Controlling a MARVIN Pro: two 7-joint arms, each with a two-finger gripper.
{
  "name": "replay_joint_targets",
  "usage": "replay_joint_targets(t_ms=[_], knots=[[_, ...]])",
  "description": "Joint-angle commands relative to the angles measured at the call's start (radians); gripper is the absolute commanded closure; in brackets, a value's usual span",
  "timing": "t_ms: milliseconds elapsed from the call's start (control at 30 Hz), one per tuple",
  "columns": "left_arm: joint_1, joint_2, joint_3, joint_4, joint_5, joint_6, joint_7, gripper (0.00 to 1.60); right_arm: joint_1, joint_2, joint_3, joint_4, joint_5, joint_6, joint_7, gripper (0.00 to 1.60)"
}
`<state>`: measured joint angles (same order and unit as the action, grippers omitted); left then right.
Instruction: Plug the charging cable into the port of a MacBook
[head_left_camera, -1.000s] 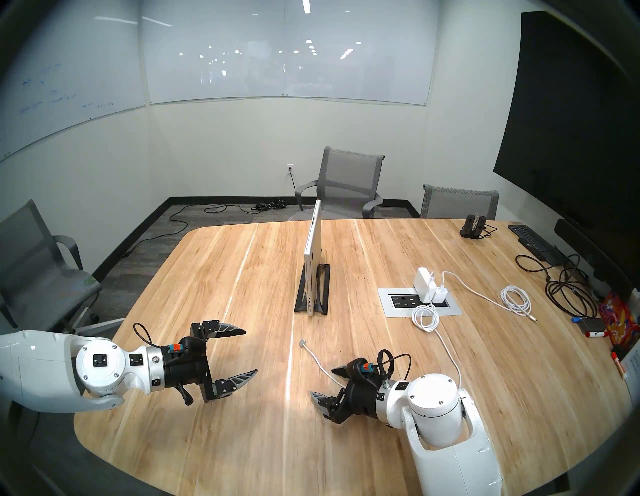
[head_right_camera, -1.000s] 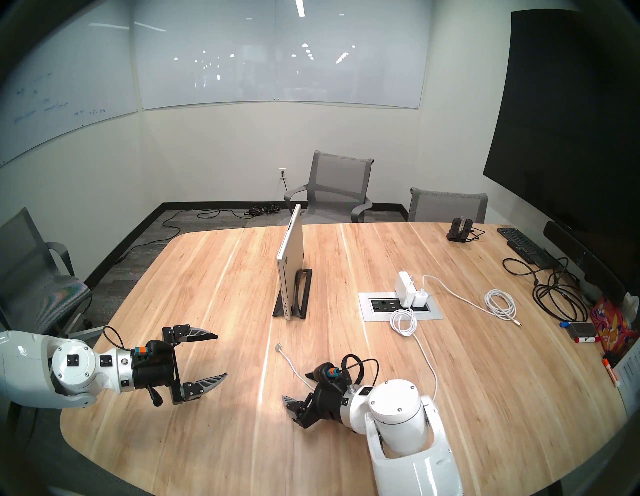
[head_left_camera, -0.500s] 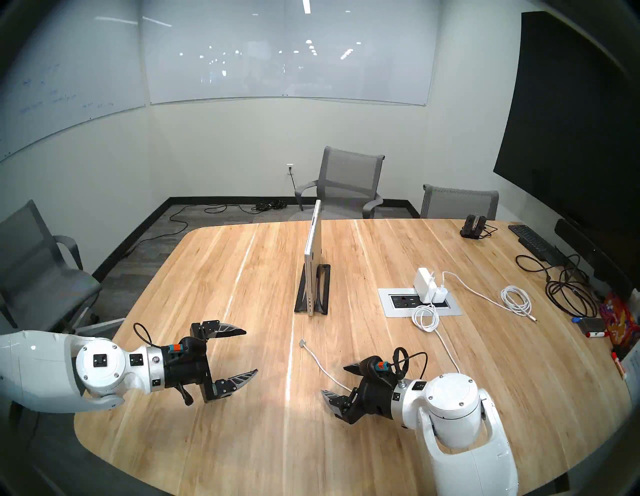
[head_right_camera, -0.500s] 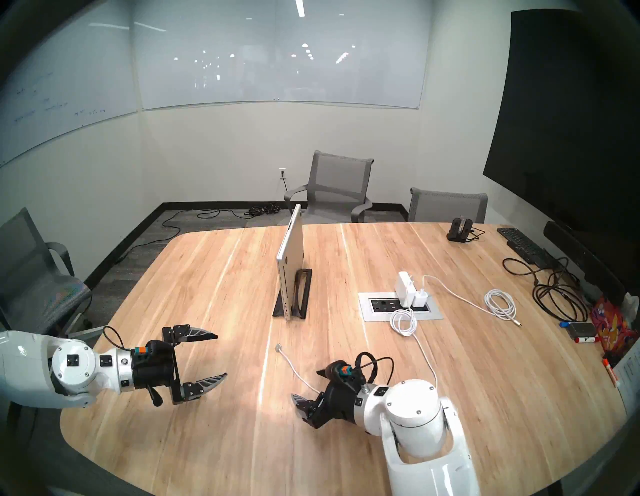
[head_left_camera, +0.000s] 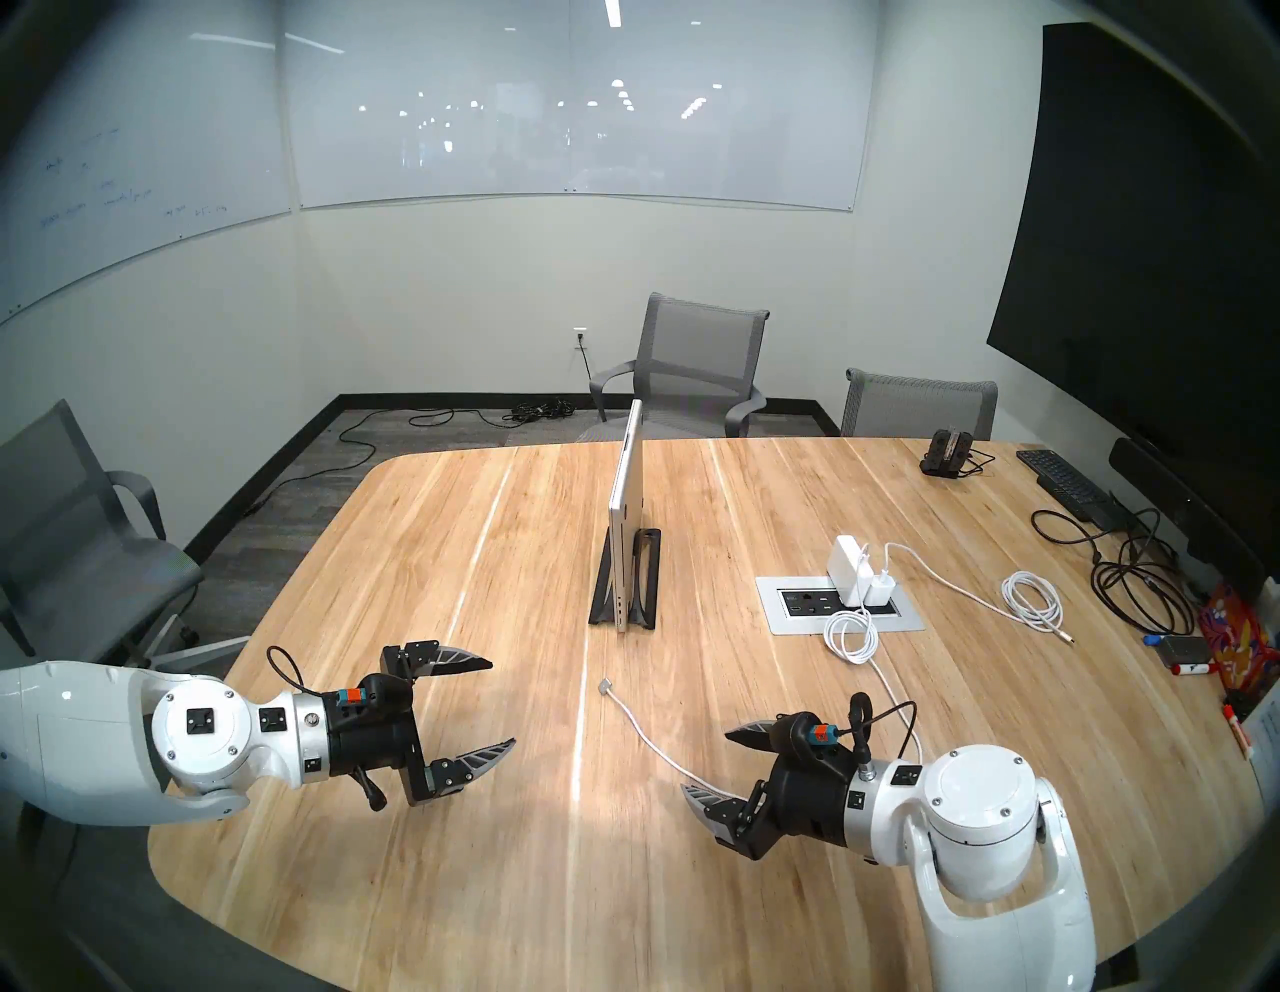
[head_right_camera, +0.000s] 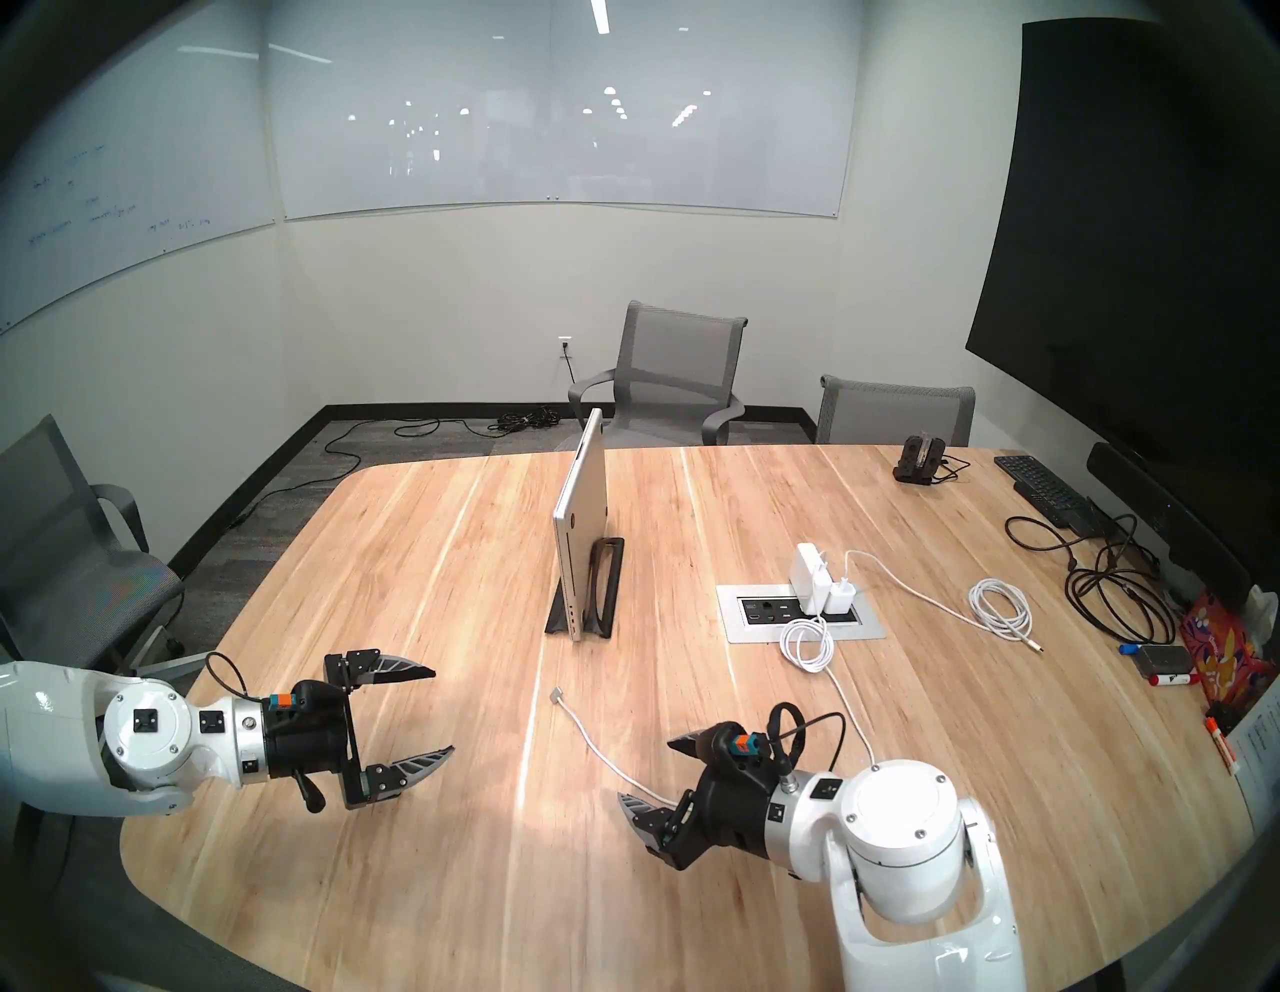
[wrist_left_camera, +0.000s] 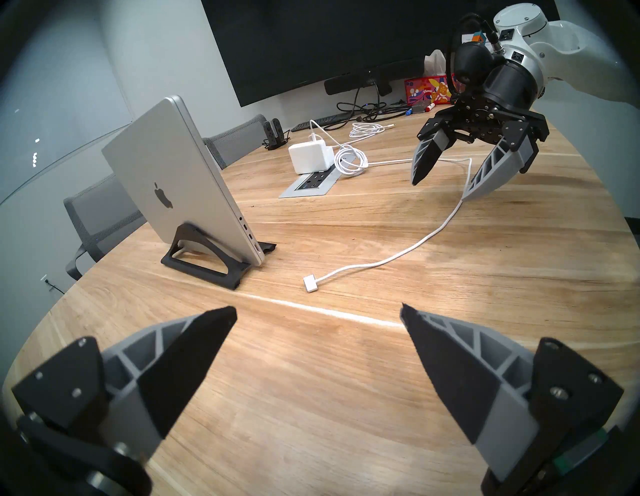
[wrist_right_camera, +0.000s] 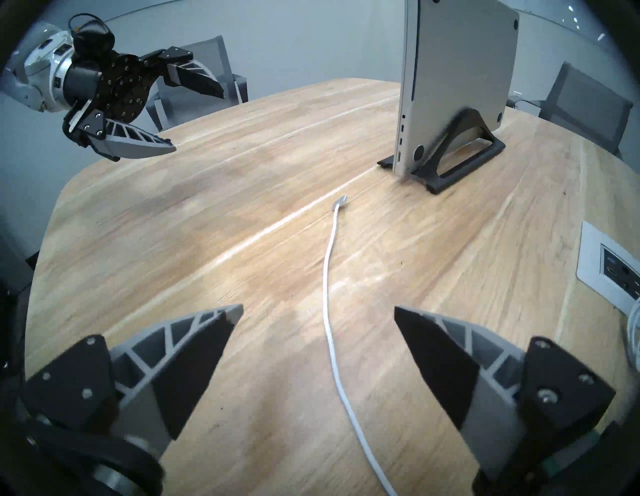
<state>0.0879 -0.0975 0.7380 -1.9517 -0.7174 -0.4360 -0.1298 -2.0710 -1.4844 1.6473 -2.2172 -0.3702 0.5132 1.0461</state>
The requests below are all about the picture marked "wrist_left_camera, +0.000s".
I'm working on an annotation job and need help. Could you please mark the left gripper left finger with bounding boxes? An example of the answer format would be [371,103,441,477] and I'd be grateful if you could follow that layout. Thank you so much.
[11,306,238,461]

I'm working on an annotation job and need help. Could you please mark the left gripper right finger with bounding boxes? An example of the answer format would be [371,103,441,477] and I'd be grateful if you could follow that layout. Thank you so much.
[400,302,625,481]

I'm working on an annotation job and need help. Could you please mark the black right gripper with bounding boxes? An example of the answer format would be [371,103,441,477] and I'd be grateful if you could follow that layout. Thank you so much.
[410,62,550,202]

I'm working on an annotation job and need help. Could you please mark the white MagSafe charging cable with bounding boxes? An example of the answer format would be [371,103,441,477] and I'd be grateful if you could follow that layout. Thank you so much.
[302,144,473,293]

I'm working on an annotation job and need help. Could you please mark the black controller charging dock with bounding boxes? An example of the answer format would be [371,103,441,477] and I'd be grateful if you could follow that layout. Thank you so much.
[263,118,291,151]

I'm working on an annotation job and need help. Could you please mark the silver MacBook laptop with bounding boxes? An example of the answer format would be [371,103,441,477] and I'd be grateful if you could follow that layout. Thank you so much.
[101,95,266,267]

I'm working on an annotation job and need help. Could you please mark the colourful tissue box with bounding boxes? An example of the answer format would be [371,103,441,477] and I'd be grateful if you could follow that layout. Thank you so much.
[404,49,458,106]

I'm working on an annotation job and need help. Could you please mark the black vertical laptop stand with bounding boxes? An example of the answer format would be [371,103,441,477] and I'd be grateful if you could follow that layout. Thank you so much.
[161,223,277,291]

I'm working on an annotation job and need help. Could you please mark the black soundbar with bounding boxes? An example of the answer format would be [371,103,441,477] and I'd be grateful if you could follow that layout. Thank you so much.
[324,59,453,97]

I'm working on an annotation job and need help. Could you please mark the black keyboard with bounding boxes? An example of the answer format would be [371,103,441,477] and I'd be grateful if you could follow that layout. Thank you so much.
[290,112,353,132]

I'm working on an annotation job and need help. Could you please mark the silver table power outlet box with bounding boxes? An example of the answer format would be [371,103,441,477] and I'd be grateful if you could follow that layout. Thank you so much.
[278,166,346,199]

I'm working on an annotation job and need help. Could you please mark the large white power adapter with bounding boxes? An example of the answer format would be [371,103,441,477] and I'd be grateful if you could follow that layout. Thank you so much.
[288,141,335,175]

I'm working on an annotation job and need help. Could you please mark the grey mesh office chair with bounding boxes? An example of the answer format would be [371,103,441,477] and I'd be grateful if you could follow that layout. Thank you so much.
[63,170,148,281]
[202,114,268,171]

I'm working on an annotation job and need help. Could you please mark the large black TV screen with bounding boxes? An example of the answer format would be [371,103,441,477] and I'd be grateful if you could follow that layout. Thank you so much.
[200,0,561,108]

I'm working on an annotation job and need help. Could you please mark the wide glass whiteboard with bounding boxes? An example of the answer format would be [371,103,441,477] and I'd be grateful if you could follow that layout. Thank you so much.
[0,0,133,207]

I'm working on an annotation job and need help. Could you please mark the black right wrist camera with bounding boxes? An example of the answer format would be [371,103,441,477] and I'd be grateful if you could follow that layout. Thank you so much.
[447,12,506,96]

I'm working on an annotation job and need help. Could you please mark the black cable tangle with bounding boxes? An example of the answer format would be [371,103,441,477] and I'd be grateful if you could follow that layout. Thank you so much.
[336,87,416,123]

